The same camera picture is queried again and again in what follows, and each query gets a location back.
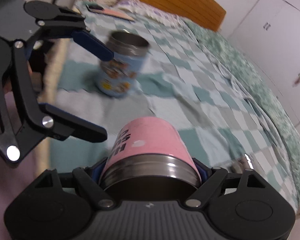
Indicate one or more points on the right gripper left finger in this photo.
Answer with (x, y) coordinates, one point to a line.
(55, 206)

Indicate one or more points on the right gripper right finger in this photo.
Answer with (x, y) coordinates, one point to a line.
(241, 205)

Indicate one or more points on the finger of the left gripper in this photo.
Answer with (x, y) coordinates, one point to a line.
(64, 124)
(57, 22)

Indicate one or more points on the pink happy supply chain cup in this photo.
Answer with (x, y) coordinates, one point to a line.
(149, 161)

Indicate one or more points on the blue cartoon sticker cup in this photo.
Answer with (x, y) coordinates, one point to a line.
(115, 78)

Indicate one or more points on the pink-edged phone on bed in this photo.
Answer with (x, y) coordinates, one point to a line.
(109, 12)

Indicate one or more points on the frilled floral pillow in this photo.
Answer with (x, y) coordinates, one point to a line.
(144, 9)

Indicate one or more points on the checkered teal bed sheet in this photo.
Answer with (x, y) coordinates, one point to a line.
(218, 120)

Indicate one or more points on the green floral duvet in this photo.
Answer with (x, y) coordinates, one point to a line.
(244, 71)

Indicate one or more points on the white built-in wardrobe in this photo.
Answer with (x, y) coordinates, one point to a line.
(269, 37)

